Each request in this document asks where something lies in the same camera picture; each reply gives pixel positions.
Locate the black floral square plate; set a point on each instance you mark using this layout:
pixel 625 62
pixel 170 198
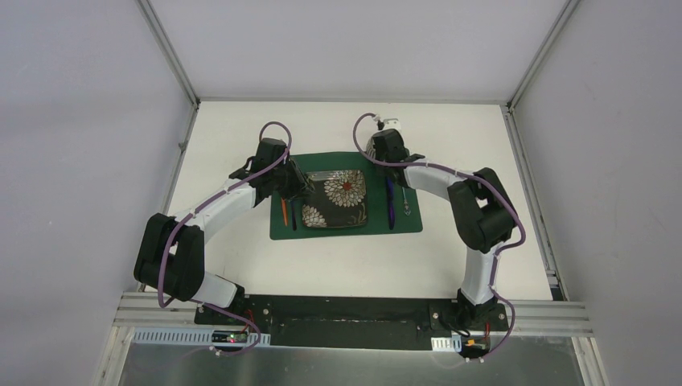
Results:
pixel 339 199

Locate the aluminium frame rail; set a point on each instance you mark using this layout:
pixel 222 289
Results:
pixel 560 317

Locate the electronics board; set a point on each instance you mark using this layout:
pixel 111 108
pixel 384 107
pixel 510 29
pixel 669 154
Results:
pixel 478 345
pixel 231 337

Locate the left electronics board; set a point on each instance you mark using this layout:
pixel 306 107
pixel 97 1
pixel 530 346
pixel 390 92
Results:
pixel 231 337

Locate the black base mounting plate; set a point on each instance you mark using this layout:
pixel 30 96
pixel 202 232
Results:
pixel 392 324

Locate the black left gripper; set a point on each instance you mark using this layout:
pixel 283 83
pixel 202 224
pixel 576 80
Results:
pixel 293 184

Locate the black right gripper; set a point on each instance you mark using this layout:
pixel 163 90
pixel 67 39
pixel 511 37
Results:
pixel 378 157

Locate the green placemat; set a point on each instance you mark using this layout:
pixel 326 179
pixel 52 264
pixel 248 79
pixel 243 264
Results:
pixel 377 204

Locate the gold copper spoon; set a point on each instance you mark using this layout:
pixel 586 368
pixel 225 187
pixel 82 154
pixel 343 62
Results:
pixel 406 207

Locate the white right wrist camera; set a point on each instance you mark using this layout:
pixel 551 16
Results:
pixel 387 123

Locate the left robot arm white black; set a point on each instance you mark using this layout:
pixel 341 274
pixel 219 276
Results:
pixel 171 258

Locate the blue plastic knife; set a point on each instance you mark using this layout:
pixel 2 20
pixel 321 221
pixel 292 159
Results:
pixel 389 188

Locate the orange plastic fork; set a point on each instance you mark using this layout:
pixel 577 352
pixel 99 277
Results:
pixel 284 210

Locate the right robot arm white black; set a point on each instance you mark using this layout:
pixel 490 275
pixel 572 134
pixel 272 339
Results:
pixel 483 213

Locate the purple metallic fork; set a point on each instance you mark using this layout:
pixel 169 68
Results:
pixel 293 215

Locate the right electronics board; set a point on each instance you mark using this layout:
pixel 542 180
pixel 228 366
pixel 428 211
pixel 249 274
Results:
pixel 478 345

